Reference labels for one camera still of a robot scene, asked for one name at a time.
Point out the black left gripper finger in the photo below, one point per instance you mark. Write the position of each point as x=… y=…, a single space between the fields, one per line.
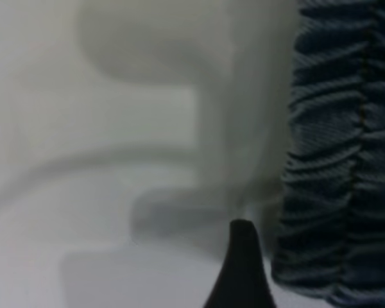
x=240 y=272

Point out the blue denim shorts basketball print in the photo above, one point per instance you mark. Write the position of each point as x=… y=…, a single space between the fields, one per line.
x=340 y=160

